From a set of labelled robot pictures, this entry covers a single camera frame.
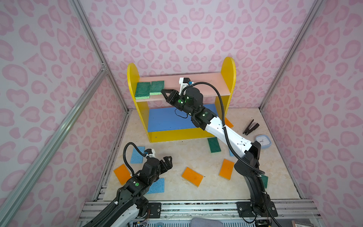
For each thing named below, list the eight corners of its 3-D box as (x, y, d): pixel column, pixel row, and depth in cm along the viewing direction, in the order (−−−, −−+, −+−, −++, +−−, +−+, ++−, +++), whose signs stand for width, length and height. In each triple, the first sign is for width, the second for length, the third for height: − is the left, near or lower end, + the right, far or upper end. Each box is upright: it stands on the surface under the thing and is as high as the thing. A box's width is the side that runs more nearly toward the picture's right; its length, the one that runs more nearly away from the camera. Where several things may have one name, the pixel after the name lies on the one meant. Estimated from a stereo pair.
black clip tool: (242, 133, 106) (243, 131, 104) (252, 121, 114) (253, 119, 112) (250, 137, 104) (251, 136, 102) (259, 125, 111) (260, 123, 109)
